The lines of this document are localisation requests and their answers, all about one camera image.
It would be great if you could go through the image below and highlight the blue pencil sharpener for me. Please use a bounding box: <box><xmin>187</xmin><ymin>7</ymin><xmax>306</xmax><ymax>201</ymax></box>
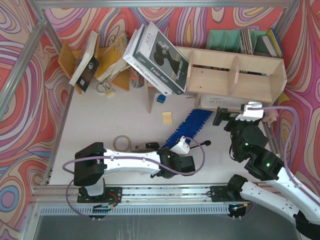
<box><xmin>156</xmin><ymin>94</ymin><xmax>166</xmax><ymax>104</ymax></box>

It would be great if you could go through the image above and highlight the wooden desktop bookshelf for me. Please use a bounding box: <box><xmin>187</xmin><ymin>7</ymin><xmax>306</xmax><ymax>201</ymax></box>
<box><xmin>145</xmin><ymin>45</ymin><xmax>288</xmax><ymax>115</ymax></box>

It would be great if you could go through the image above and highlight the white paper notebook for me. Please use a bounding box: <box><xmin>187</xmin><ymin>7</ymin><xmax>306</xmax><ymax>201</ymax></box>
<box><xmin>200</xmin><ymin>94</ymin><xmax>249</xmax><ymax>110</ymax></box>

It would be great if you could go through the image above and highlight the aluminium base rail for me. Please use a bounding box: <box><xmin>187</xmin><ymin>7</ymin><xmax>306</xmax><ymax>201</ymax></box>
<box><xmin>32</xmin><ymin>183</ymin><xmax>258</xmax><ymax>205</ymax></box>

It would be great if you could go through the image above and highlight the blue and yellow book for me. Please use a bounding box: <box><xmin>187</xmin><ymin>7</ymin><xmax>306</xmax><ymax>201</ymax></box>
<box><xmin>263</xmin><ymin>28</ymin><xmax>284</xmax><ymax>58</ymax></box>

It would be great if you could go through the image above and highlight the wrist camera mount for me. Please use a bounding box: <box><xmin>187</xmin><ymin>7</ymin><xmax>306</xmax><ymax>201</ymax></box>
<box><xmin>174</xmin><ymin>136</ymin><xmax>190</xmax><ymax>156</ymax></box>
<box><xmin>235</xmin><ymin>101</ymin><xmax>264</xmax><ymax>122</ymax></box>

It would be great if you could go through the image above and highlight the pink pig toy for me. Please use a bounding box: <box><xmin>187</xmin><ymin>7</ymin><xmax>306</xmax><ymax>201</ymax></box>
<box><xmin>262</xmin><ymin>109</ymin><xmax>279</xmax><ymax>125</ymax></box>

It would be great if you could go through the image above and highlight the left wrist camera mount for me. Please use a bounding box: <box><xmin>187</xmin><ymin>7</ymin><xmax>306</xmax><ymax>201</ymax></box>
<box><xmin>174</xmin><ymin>136</ymin><xmax>190</xmax><ymax>156</ymax></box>

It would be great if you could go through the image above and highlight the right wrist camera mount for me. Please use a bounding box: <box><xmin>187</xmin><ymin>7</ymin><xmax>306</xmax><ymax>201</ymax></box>
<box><xmin>235</xmin><ymin>101</ymin><xmax>264</xmax><ymax>122</ymax></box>

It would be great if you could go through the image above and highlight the Twins story dark book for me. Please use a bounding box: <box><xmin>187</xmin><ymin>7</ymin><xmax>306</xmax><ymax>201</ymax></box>
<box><xmin>133</xmin><ymin>22</ymin><xmax>189</xmax><ymax>95</ymax></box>

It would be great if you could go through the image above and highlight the beige tape ring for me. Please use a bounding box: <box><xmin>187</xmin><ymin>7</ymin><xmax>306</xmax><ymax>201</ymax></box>
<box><xmin>112</xmin><ymin>134</ymin><xmax>132</xmax><ymax>152</ymax></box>

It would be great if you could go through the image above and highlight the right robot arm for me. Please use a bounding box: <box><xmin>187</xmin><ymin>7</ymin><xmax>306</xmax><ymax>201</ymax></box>
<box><xmin>210</xmin><ymin>102</ymin><xmax>320</xmax><ymax>240</ymax></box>

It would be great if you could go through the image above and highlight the teal file organizer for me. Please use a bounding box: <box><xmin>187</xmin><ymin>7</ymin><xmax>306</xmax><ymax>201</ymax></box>
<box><xmin>205</xmin><ymin>30</ymin><xmax>278</xmax><ymax>57</ymax></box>

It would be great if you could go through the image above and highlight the white book black cover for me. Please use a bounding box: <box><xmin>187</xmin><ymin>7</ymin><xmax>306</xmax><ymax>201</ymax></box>
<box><xmin>69</xmin><ymin>31</ymin><xmax>100</xmax><ymax>92</ymax></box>

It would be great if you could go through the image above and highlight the yellow wooden book stand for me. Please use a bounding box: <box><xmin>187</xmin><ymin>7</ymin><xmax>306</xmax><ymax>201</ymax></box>
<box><xmin>58</xmin><ymin>35</ymin><xmax>130</xmax><ymax>94</ymax></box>

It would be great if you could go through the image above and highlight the beige and black stapler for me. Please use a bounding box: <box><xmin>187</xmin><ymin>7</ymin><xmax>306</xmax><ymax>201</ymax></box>
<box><xmin>130</xmin><ymin>142</ymin><xmax>160</xmax><ymax>153</ymax></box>

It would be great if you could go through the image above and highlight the blue microfiber duster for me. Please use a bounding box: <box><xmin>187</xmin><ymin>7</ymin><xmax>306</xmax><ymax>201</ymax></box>
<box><xmin>162</xmin><ymin>108</ymin><xmax>213</xmax><ymax>149</ymax></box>

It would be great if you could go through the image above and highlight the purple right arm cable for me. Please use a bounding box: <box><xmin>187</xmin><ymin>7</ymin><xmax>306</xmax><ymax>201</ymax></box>
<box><xmin>252</xmin><ymin>106</ymin><xmax>320</xmax><ymax>211</ymax></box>

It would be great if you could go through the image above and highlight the yellow books stack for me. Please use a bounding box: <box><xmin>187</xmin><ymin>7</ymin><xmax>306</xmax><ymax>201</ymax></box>
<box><xmin>96</xmin><ymin>32</ymin><xmax>129</xmax><ymax>83</ymax></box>

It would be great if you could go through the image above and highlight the brass padlock with ring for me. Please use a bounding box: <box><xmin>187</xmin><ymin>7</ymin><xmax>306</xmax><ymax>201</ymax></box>
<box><xmin>96</xmin><ymin>83</ymin><xmax>115</xmax><ymax>97</ymax></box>

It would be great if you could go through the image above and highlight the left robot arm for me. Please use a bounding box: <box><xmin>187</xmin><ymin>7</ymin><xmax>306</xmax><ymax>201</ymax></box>
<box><xmin>73</xmin><ymin>142</ymin><xmax>196</xmax><ymax>197</ymax></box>

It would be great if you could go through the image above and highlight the yellow sticky note pad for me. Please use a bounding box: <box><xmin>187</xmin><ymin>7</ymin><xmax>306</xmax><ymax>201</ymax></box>
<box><xmin>162</xmin><ymin>111</ymin><xmax>173</xmax><ymax>125</ymax></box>

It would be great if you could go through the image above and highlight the white and black utility knife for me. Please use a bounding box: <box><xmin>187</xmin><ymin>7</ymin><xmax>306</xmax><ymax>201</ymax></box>
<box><xmin>189</xmin><ymin>140</ymin><xmax>211</xmax><ymax>149</ymax></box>

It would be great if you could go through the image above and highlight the colored pencils cup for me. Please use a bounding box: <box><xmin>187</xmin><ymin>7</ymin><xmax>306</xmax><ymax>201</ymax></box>
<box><xmin>129</xmin><ymin>68</ymin><xmax>145</xmax><ymax>89</ymax></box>

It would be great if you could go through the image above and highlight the white Chokladfabriken book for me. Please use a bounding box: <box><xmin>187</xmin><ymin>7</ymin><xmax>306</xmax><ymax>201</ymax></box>
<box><xmin>122</xmin><ymin>24</ymin><xmax>173</xmax><ymax>96</ymax></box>

